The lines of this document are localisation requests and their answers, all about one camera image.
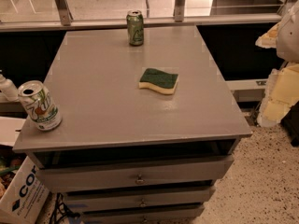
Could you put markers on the white 7up can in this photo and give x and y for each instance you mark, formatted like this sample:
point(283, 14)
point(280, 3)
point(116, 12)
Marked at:
point(39, 105)

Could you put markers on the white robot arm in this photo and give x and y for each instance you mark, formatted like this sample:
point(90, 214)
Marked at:
point(288, 37)

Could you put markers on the green soda can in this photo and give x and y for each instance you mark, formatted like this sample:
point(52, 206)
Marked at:
point(135, 27)

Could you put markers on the grey drawer cabinet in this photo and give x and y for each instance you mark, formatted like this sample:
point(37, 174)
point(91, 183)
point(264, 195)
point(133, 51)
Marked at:
point(124, 155)

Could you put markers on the white plastic bottle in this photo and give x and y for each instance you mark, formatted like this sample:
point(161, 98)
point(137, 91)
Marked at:
point(8, 88)

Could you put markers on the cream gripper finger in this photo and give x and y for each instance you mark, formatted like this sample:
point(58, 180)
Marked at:
point(268, 40)
point(281, 94)

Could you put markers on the white cardboard box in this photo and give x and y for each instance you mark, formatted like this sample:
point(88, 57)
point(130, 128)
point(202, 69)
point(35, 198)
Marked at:
point(25, 195)

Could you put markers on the green yellow sponge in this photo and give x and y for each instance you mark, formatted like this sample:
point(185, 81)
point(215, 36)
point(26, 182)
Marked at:
point(159, 81)

